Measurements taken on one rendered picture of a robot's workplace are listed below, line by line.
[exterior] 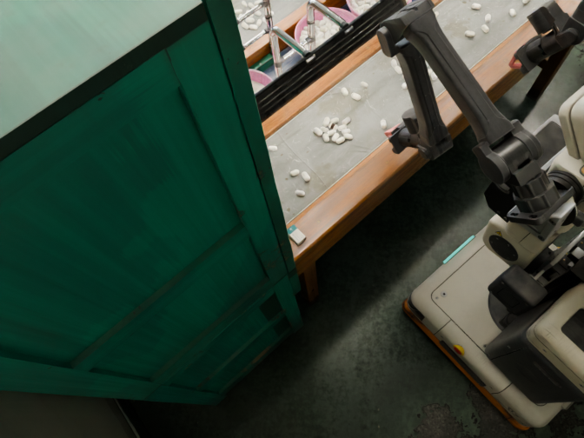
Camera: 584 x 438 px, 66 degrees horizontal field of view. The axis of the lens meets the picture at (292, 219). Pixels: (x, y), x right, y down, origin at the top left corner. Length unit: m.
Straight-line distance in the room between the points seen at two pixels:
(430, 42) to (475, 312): 1.19
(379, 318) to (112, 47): 1.84
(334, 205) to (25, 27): 1.11
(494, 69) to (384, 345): 1.22
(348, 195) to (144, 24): 1.10
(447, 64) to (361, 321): 1.38
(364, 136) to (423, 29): 0.67
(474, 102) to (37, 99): 0.82
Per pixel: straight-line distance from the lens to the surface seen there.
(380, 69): 1.83
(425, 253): 2.27
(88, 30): 0.52
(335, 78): 1.76
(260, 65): 1.90
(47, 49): 0.52
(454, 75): 1.04
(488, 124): 1.04
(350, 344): 2.12
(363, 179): 1.52
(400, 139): 1.46
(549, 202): 1.07
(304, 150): 1.61
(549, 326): 1.44
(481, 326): 1.94
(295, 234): 1.42
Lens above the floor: 2.10
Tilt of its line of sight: 66 degrees down
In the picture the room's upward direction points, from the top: 11 degrees counter-clockwise
